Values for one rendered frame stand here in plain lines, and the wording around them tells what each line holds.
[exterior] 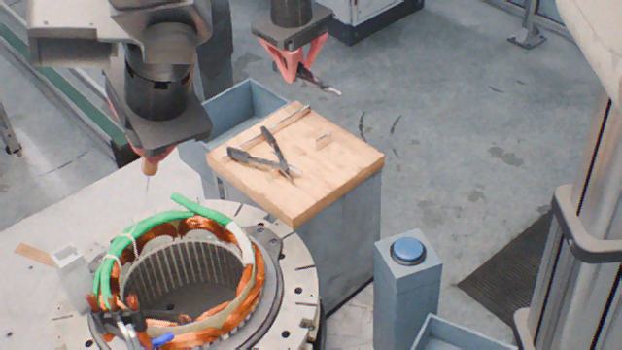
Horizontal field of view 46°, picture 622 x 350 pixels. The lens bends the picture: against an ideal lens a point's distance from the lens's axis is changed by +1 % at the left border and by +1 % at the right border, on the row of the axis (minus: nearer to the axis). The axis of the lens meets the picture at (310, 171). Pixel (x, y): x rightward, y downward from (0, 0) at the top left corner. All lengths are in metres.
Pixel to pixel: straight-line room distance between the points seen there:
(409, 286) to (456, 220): 1.50
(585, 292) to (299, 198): 0.40
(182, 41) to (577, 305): 0.60
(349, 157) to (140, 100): 0.52
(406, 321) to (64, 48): 0.66
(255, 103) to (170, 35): 0.80
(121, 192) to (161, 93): 0.92
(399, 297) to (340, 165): 0.22
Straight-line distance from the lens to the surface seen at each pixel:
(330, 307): 1.24
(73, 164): 2.89
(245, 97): 1.28
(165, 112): 0.64
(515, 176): 2.68
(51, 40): 0.57
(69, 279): 0.87
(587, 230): 0.87
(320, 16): 1.01
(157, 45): 0.51
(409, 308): 1.04
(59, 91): 1.90
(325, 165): 1.08
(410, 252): 0.99
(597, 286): 0.91
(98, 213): 1.50
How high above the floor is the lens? 1.79
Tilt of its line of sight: 42 degrees down
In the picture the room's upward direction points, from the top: 4 degrees counter-clockwise
